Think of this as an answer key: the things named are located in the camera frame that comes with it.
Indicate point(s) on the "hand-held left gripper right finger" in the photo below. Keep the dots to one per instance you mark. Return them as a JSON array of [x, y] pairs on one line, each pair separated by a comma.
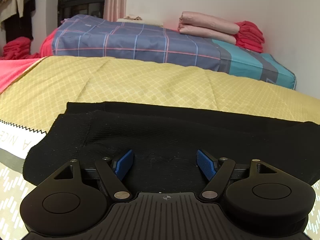
[[206, 163]]

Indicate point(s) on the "pink curtain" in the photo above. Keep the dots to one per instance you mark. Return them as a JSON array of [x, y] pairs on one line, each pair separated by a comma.
[[115, 0]]

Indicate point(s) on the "folded pink quilt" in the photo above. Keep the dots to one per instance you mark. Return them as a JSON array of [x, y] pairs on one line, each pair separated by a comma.
[[205, 33], [207, 21]]

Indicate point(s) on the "stack of red folded blankets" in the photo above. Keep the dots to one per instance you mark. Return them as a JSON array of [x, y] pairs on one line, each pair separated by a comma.
[[250, 37]]

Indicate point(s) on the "dark window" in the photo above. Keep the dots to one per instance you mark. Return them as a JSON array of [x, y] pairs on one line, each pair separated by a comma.
[[80, 0]]

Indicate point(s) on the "hanging clothes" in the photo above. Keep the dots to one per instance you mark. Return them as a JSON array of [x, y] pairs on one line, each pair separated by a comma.
[[17, 10]]

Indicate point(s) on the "pink blanket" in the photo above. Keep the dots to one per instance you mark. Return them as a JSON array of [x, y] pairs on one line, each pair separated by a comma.
[[12, 72]]

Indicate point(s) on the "beige crumpled cloth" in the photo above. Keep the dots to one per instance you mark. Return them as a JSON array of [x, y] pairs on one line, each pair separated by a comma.
[[132, 18]]

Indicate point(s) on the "patterned yellow beige bed cover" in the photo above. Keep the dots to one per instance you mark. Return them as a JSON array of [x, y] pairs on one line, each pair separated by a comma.
[[137, 82]]

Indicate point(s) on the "black pants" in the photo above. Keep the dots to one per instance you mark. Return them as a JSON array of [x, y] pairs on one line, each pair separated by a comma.
[[162, 135]]

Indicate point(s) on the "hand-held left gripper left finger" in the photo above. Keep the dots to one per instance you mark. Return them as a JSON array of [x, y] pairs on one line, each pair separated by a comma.
[[125, 162]]

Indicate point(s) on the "folded plaid blue quilt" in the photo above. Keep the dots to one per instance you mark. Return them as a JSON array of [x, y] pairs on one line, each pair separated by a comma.
[[137, 40]]

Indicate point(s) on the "red folded cloth pile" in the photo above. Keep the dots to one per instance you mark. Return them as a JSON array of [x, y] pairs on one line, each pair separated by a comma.
[[17, 47]]

